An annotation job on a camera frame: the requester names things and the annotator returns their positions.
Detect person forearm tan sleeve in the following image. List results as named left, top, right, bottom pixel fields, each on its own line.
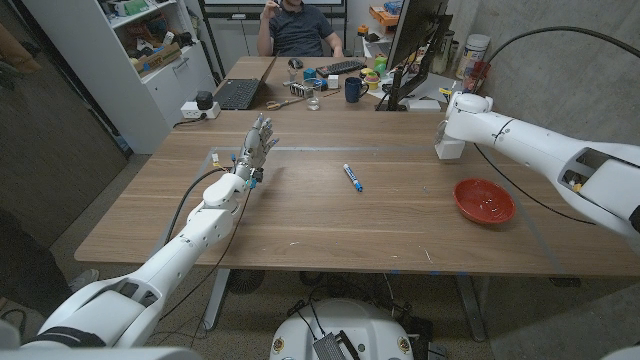
left=0, top=22, right=42, bottom=76

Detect white power strip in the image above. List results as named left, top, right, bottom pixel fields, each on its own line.
left=180, top=101, right=222, bottom=120

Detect clear drinking glass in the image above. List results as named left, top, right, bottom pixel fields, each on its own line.
left=303, top=78, right=324, bottom=112

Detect red bowl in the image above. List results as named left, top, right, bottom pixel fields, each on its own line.
left=452, top=178, right=517, bottom=226

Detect white shelf cabinet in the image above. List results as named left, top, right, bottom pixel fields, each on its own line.
left=22, top=0, right=217, bottom=155

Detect dark blue mug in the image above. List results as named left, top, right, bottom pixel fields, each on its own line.
left=344, top=76, right=370, bottom=104

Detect blue marker pen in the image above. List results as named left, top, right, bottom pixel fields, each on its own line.
left=342, top=163, right=364, bottom=193

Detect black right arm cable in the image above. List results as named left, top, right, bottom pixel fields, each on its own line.
left=469, top=25, right=640, bottom=94

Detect wooden office desk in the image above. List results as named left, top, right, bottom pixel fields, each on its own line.
left=214, top=55, right=501, bottom=114

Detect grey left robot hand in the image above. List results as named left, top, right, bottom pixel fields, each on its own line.
left=232, top=113, right=280, bottom=184

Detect white paper sheet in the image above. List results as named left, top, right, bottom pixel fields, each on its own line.
left=369, top=72, right=464, bottom=105

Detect orange storage box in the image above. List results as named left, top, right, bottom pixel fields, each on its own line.
left=368, top=4, right=401, bottom=27

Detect white round canister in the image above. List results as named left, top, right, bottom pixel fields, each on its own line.
left=455, top=33, right=492, bottom=80

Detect flat white box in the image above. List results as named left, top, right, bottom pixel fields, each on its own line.
left=405, top=98, right=442, bottom=113

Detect black computer monitor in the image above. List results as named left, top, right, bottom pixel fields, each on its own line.
left=375, top=0, right=454, bottom=112

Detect scissors with tan handles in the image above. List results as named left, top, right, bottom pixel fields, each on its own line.
left=265, top=96, right=305, bottom=112

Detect grey table leg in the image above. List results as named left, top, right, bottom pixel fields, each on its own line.
left=454, top=274, right=487, bottom=343
left=202, top=268, right=231, bottom=331

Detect brown cardboard box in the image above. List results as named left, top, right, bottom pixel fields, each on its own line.
left=132, top=42, right=183, bottom=76

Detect grey finned electronics box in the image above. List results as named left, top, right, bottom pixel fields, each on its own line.
left=313, top=333, right=347, bottom=360

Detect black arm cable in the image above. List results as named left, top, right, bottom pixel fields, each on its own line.
left=164, top=167, right=234, bottom=246
left=469, top=25, right=640, bottom=94

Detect black keyboard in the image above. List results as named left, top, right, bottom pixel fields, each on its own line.
left=315, top=59, right=367, bottom=78

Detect black laptop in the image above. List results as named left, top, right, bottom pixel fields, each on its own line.
left=213, top=55, right=278, bottom=112

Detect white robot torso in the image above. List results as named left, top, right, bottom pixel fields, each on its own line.
left=268, top=298, right=415, bottom=360

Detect seated person dark shirt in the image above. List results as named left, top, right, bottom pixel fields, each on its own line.
left=256, top=0, right=345, bottom=58

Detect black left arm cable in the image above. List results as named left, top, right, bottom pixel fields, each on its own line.
left=164, top=167, right=234, bottom=246

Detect black round floor fan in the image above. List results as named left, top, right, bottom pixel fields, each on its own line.
left=227, top=269, right=266, bottom=295

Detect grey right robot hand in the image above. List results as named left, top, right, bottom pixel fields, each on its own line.
left=433, top=118, right=451, bottom=147

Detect person in dark trousers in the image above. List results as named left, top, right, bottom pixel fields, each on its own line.
left=0, top=207, right=100, bottom=316

